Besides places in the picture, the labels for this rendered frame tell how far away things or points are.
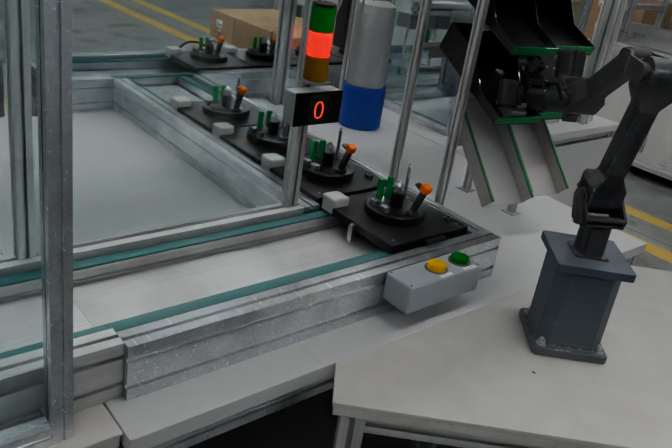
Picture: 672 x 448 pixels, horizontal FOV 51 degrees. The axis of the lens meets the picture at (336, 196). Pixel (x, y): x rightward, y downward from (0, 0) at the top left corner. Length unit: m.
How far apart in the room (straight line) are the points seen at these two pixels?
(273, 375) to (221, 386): 0.09
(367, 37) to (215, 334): 1.47
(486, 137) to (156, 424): 1.07
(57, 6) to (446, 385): 0.87
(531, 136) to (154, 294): 1.08
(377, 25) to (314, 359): 1.42
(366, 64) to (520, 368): 1.36
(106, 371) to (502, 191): 1.04
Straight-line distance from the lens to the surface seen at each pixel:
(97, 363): 1.14
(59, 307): 1.00
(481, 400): 1.30
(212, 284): 1.36
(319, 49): 1.45
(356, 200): 1.66
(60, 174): 0.91
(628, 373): 1.51
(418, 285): 1.37
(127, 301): 1.31
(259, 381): 1.23
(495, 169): 1.79
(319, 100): 1.48
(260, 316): 1.23
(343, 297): 1.35
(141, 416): 1.16
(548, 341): 1.47
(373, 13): 2.44
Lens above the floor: 1.62
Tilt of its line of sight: 23 degrees down
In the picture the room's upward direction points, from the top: 9 degrees clockwise
